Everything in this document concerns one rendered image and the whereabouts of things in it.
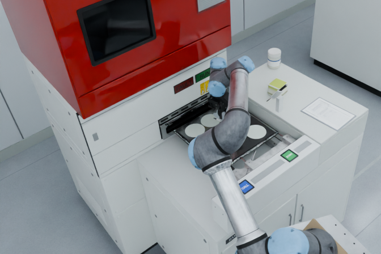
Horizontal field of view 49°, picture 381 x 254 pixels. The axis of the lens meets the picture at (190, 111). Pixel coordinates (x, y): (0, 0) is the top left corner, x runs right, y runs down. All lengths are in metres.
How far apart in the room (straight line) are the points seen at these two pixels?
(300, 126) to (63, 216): 1.78
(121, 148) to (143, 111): 0.21
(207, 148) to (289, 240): 0.41
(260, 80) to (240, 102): 0.74
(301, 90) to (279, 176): 0.59
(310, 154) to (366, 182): 1.27
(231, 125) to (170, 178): 0.62
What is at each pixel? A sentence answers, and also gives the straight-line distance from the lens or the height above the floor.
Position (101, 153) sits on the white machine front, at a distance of 2.00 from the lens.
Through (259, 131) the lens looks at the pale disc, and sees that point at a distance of 2.08.
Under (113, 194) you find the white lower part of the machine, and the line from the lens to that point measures 2.20.
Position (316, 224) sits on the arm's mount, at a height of 0.99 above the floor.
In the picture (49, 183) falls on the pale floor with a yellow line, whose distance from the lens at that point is 3.35.
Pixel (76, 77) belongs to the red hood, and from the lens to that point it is 1.67.
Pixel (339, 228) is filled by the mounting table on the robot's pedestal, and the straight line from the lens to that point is 1.86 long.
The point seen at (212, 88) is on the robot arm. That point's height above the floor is 1.23.
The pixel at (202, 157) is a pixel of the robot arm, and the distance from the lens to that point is 1.52.
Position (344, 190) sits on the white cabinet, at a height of 0.42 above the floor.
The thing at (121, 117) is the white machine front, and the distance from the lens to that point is 1.94.
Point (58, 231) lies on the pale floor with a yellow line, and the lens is 3.04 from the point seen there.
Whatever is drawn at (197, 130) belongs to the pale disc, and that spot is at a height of 0.90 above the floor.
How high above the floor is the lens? 2.32
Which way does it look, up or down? 40 degrees down
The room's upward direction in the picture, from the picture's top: 7 degrees counter-clockwise
